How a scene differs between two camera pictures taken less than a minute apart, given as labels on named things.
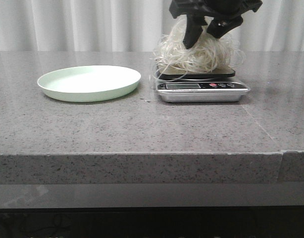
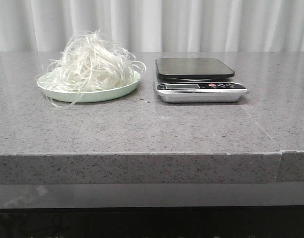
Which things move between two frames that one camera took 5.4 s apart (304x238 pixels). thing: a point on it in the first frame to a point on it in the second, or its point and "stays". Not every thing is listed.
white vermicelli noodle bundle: x=208 y=54 to x=90 y=62
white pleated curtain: x=135 y=26 stays
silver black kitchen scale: x=175 y=86 stays
